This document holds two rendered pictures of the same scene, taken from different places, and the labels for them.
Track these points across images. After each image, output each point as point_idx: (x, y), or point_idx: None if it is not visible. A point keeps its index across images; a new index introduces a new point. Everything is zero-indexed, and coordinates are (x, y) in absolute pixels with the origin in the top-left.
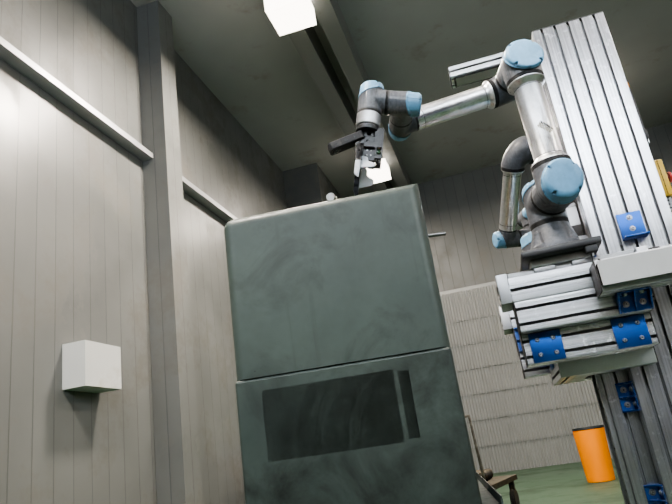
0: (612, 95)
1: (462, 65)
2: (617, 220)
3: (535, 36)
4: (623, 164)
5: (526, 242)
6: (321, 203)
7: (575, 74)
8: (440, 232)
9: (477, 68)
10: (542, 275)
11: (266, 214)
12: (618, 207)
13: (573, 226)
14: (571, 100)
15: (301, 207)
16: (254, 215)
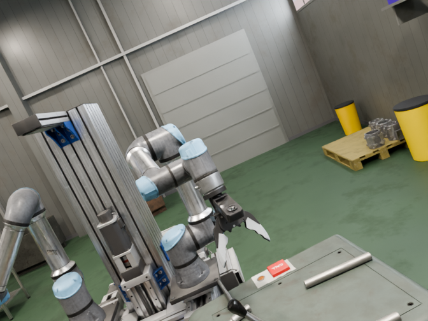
0: (125, 165)
1: (42, 115)
2: (162, 248)
3: (86, 109)
4: (146, 212)
5: (76, 289)
6: (383, 262)
7: (111, 146)
8: (220, 281)
9: (52, 122)
10: (216, 292)
11: (418, 284)
12: (158, 240)
13: (140, 260)
14: (118, 166)
15: (394, 269)
16: (423, 289)
